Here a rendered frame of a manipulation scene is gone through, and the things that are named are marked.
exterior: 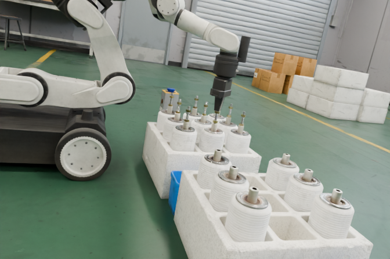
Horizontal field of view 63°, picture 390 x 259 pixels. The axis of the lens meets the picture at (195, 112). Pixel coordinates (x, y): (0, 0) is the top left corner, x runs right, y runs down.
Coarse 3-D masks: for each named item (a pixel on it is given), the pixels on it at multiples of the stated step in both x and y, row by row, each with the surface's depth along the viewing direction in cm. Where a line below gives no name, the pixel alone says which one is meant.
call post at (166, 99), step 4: (164, 92) 156; (164, 96) 155; (168, 96) 155; (176, 96) 156; (164, 100) 155; (168, 100) 155; (172, 100) 156; (176, 100) 157; (160, 104) 161; (164, 104) 155; (172, 104) 156; (176, 104) 157; (160, 108) 160; (164, 108) 156; (172, 108) 157; (176, 108) 158
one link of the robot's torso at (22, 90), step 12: (0, 72) 123; (12, 72) 136; (0, 84) 120; (12, 84) 121; (24, 84) 122; (36, 84) 124; (0, 96) 121; (12, 96) 122; (24, 96) 123; (36, 96) 125
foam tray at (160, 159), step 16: (144, 144) 150; (160, 144) 123; (224, 144) 135; (144, 160) 147; (160, 160) 121; (176, 160) 115; (192, 160) 117; (240, 160) 124; (256, 160) 126; (160, 176) 120; (160, 192) 118
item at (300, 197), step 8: (288, 184) 92; (296, 184) 89; (304, 184) 88; (320, 184) 90; (288, 192) 91; (296, 192) 89; (304, 192) 87; (312, 192) 87; (320, 192) 88; (288, 200) 91; (296, 200) 89; (304, 200) 88; (312, 200) 88; (296, 208) 89; (304, 208) 88
